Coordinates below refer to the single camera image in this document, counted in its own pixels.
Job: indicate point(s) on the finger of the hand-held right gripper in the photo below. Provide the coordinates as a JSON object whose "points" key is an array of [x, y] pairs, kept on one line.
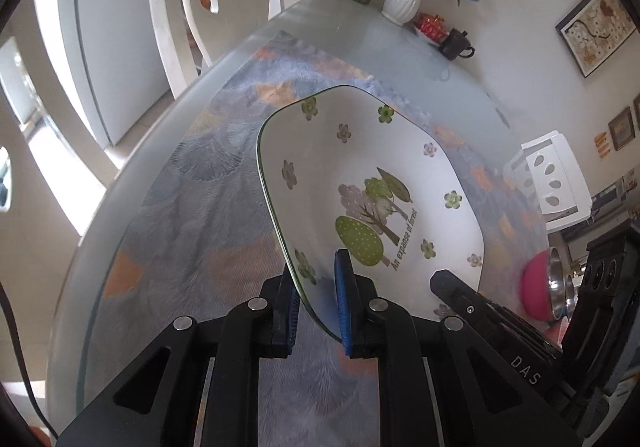
{"points": [[475, 309]]}

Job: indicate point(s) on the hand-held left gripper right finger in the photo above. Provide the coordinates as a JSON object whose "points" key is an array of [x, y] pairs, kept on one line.
{"points": [[345, 302]]}

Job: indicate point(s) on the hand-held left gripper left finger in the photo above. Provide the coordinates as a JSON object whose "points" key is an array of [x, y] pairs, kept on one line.
{"points": [[287, 322]]}

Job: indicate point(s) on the pink steel bowl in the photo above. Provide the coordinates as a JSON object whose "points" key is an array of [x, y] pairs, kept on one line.
{"points": [[532, 287]]}

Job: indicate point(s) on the white tree print plate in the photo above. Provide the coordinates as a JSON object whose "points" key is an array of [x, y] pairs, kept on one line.
{"points": [[320, 162]]}

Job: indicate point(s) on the patterned grey table mat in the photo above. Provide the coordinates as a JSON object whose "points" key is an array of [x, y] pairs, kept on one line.
{"points": [[200, 207]]}

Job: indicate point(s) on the white dining chair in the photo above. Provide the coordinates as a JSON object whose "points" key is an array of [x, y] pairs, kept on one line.
{"points": [[570, 177], [175, 27]]}

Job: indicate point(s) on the dark teapot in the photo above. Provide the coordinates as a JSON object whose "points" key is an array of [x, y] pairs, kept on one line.
{"points": [[454, 46]]}

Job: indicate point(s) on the red wrapped ornament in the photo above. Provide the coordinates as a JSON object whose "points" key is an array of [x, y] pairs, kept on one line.
{"points": [[431, 24]]}

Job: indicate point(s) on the large framed flower picture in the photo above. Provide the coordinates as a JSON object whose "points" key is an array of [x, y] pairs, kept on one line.
{"points": [[597, 27]]}

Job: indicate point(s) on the orange wall ornaments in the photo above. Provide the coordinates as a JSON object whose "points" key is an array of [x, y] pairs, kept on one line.
{"points": [[602, 145]]}

